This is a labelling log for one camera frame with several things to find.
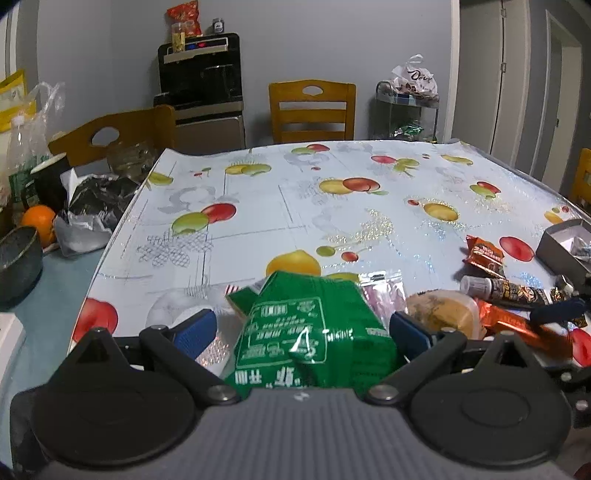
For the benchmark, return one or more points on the green packets in rack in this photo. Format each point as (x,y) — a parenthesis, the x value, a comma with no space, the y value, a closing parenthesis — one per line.
(408,130)

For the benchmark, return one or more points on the dark ceramic bowl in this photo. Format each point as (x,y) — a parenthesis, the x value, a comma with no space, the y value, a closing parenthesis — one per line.
(18,263)

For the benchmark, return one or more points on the black plastic bag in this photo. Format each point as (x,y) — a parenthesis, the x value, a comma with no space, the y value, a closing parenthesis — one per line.
(104,198)

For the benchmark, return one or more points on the white door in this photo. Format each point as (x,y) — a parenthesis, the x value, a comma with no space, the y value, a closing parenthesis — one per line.
(496,74)

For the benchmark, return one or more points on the metal trolley rack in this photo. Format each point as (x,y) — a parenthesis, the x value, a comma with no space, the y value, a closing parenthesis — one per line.
(406,113)

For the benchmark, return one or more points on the green label bottle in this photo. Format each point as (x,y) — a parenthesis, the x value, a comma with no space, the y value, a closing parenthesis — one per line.
(18,184)

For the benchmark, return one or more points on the grey cardboard box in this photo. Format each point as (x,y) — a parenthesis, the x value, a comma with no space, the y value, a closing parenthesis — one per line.
(561,251)

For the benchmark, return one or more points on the small orange snack packet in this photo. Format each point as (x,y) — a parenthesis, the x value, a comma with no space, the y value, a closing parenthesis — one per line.
(485,256)

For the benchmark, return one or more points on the yellow paper bag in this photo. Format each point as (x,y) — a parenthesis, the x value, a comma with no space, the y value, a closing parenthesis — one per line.
(14,99)

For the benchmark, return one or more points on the clear plastic bag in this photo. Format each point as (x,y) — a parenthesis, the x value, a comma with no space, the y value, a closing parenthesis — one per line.
(39,115)

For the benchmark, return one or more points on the orange fruit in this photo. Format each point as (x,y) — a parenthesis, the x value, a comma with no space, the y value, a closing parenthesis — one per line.
(39,221)

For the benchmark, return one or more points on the green snack bag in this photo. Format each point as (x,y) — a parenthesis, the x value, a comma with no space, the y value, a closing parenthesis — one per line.
(304,323)

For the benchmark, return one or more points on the black water dispenser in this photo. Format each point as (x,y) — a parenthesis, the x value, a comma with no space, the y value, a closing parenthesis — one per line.
(203,92)

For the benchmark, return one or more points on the black paper cup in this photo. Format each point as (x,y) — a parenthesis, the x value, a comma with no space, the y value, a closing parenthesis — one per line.
(50,182)

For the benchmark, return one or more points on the clear snack packet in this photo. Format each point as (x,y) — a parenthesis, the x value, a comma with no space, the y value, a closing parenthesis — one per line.
(385,295)

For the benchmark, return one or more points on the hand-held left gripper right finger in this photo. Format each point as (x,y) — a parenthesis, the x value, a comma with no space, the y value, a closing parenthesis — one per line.
(408,331)

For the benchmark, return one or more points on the white plastic shopping bag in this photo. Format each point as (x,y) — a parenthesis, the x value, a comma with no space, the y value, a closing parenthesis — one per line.
(414,78)

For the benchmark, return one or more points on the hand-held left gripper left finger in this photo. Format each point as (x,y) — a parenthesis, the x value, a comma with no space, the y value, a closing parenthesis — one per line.
(197,328)

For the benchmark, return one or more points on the round bread in plastic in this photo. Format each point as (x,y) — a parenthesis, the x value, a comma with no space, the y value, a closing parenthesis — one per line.
(445,311)

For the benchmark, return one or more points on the grey door frame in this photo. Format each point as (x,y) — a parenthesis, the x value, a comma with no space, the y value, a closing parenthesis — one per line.
(561,106)

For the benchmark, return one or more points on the black snack tube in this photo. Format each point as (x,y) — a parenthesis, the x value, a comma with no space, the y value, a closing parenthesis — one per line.
(508,290)

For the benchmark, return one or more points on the yellow jar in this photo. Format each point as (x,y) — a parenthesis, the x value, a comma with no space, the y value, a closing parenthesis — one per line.
(178,37)

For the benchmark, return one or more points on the red snack bag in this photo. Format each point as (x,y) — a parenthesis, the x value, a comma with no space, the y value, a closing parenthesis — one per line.
(184,16)

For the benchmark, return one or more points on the wooden chair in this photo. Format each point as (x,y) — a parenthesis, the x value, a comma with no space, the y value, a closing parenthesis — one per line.
(582,177)
(134,127)
(311,113)

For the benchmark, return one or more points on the white plastic wrap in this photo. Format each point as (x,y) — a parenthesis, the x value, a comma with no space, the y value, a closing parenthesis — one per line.
(81,237)

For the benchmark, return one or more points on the orange snack bar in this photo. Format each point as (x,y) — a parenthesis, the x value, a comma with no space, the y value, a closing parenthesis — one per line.
(512,325)

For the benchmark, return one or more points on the small dark bottle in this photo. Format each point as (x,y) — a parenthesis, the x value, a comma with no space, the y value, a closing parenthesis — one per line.
(217,26)

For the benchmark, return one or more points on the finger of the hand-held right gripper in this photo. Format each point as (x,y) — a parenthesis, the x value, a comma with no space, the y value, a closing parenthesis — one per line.
(556,310)
(575,383)

